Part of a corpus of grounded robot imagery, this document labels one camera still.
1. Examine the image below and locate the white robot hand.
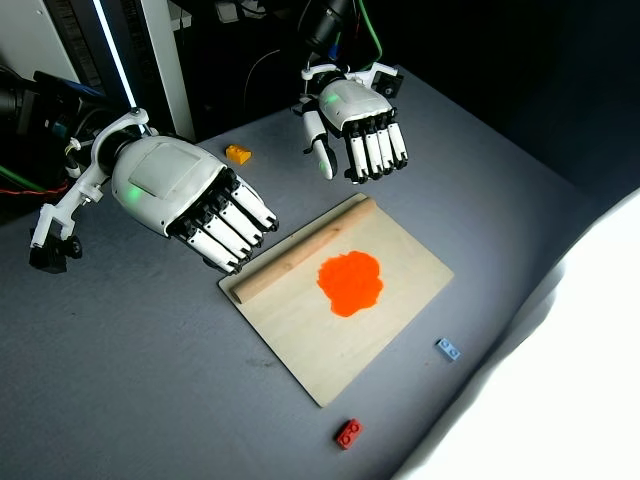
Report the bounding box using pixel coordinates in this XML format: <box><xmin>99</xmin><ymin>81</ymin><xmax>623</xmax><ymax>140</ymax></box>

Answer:
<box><xmin>298</xmin><ymin>78</ymin><xmax>410</xmax><ymax>185</ymax></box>
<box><xmin>109</xmin><ymin>134</ymin><xmax>280</xmax><ymax>276</ymax></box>

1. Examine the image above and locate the wooden rolling pin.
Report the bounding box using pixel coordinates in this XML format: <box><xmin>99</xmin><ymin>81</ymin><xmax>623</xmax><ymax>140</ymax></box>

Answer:
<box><xmin>229</xmin><ymin>195</ymin><xmax>378</xmax><ymax>305</ymax></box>

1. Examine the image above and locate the yellow toy brick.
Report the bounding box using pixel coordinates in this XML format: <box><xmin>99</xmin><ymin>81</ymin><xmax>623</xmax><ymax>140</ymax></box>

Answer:
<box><xmin>224</xmin><ymin>143</ymin><xmax>253</xmax><ymax>166</ymax></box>

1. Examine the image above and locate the white column with light strip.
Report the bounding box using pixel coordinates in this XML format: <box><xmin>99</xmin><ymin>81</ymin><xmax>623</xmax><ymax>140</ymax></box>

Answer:
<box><xmin>0</xmin><ymin>0</ymin><xmax>197</xmax><ymax>144</ymax></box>

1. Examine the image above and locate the orange flattened dough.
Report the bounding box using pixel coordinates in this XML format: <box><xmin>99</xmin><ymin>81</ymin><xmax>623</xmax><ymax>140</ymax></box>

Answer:
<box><xmin>316</xmin><ymin>249</ymin><xmax>386</xmax><ymax>318</ymax></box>

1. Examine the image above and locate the grey table cloth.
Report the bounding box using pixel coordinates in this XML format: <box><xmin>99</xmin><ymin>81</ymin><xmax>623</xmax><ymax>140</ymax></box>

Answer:
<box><xmin>0</xmin><ymin>64</ymin><xmax>609</xmax><ymax>480</ymax></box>

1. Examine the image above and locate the light wooden board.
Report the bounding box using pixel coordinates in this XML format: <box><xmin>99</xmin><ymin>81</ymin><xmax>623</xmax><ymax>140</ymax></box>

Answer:
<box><xmin>217</xmin><ymin>192</ymin><xmax>456</xmax><ymax>409</ymax></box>

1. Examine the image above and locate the light blue toy brick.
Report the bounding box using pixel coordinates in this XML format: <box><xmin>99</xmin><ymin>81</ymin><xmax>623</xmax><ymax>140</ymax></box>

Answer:
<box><xmin>434</xmin><ymin>337</ymin><xmax>463</xmax><ymax>364</ymax></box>

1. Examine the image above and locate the red toy brick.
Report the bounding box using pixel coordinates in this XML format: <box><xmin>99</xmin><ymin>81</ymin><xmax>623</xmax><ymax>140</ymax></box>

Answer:
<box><xmin>334</xmin><ymin>417</ymin><xmax>365</xmax><ymax>451</ymax></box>

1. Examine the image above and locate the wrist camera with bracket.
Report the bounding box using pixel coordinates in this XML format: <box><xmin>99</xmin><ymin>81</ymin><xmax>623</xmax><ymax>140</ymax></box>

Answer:
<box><xmin>300</xmin><ymin>62</ymin><xmax>405</xmax><ymax>100</ymax></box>
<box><xmin>28</xmin><ymin>107</ymin><xmax>151</xmax><ymax>275</ymax></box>

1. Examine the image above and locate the green cable of arm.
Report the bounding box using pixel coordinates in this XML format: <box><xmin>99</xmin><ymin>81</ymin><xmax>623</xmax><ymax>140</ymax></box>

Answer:
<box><xmin>0</xmin><ymin>164</ymin><xmax>49</xmax><ymax>196</ymax></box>
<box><xmin>357</xmin><ymin>0</ymin><xmax>385</xmax><ymax>72</ymax></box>

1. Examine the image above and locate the red twisted wire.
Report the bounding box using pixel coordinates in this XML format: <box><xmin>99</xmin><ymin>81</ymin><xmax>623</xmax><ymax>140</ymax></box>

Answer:
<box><xmin>0</xmin><ymin>179</ymin><xmax>71</xmax><ymax>199</ymax></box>

